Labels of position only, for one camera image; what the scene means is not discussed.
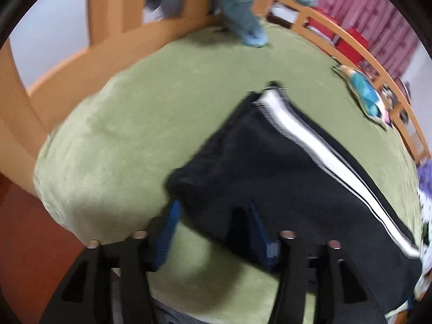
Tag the light blue fleece garment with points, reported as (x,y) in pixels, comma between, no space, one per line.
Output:
(236,6)

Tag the black and white printed cloth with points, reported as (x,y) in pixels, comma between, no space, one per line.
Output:
(426,229)

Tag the green fleece blanket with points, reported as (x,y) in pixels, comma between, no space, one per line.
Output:
(152,108)

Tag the wooden bed frame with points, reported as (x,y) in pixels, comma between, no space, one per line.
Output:
(111,10)

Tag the black pants with white stripe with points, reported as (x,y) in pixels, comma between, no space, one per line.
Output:
(270,162)

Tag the purple cloth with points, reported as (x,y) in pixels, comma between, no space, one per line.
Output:
(426,175)

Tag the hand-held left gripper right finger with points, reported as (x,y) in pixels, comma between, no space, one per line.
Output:
(262,236)

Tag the pink patterned curtain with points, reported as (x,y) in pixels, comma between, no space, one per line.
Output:
(371,6)

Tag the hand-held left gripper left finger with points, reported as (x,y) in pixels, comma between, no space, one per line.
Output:
(166,234)

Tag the red box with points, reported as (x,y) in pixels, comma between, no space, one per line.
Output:
(320,27)
(354,44)

